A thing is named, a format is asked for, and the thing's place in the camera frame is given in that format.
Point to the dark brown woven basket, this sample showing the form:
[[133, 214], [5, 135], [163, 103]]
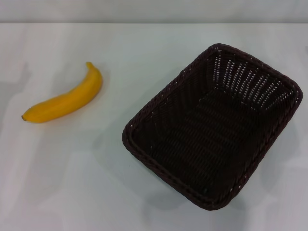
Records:
[[204, 134]]

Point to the yellow banana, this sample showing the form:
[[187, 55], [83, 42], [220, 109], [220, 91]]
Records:
[[69, 101]]

